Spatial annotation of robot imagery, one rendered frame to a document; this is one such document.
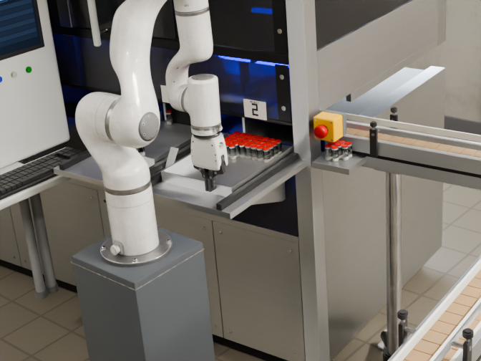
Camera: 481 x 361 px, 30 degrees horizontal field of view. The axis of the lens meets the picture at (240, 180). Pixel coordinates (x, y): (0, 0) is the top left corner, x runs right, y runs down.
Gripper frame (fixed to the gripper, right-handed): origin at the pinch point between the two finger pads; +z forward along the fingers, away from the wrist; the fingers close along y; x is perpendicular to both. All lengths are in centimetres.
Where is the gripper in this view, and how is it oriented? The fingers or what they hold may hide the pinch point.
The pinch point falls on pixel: (210, 183)
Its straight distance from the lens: 256.3
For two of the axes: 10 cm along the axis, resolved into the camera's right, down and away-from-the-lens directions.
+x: -5.8, 3.5, -7.3
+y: -8.1, -1.9, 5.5
